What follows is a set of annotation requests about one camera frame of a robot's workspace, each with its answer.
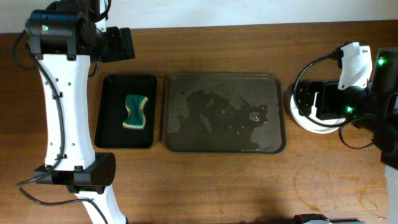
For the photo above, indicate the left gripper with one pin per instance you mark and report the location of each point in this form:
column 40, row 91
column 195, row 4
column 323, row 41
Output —
column 119, row 44

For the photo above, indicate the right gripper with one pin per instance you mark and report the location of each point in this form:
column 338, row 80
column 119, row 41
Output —
column 321, row 99

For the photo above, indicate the white plate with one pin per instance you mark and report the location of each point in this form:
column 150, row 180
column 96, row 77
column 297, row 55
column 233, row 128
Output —
column 311, row 118

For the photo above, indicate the green yellow sponge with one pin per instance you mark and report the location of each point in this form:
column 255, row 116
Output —
column 135, row 105

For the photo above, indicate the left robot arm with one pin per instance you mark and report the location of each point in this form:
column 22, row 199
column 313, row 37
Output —
column 65, row 38

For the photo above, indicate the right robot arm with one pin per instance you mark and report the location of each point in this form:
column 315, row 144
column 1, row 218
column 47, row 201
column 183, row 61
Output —
column 380, row 106

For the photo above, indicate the black small tray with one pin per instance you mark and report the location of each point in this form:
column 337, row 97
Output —
column 110, row 132

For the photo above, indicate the brown large tray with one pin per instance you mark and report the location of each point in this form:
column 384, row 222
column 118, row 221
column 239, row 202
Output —
column 224, row 113

